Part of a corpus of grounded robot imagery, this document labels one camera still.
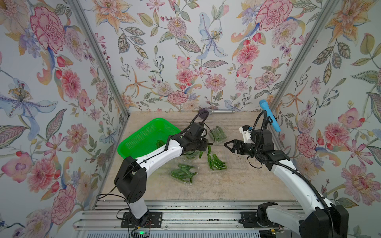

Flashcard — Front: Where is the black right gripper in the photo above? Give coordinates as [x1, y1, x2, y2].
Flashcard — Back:
[225, 140, 263, 159]

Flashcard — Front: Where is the clear pepper clamshell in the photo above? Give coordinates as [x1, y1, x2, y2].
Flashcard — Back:
[183, 146, 227, 171]
[170, 163, 197, 184]
[209, 126, 228, 143]

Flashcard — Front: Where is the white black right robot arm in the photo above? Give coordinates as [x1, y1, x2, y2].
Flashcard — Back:
[224, 126, 349, 238]

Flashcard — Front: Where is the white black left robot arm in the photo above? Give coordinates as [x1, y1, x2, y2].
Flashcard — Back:
[114, 122, 208, 223]

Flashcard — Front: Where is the purple foam microphone cube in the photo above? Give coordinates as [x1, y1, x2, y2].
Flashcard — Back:
[198, 109, 209, 119]

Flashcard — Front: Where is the green pepper pile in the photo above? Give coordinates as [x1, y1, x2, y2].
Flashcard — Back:
[207, 145, 227, 171]

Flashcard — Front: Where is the green plastic basket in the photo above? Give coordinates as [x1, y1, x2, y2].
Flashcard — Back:
[118, 118, 181, 159]

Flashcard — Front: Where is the blue microphone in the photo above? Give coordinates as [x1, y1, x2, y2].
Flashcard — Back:
[260, 100, 281, 132]

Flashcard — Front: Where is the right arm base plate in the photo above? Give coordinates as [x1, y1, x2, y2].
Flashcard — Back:
[238, 212, 282, 229]

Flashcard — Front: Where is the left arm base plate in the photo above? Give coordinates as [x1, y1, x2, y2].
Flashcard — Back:
[121, 211, 163, 229]

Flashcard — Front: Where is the aluminium rail frame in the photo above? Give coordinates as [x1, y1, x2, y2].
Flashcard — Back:
[71, 198, 332, 238]

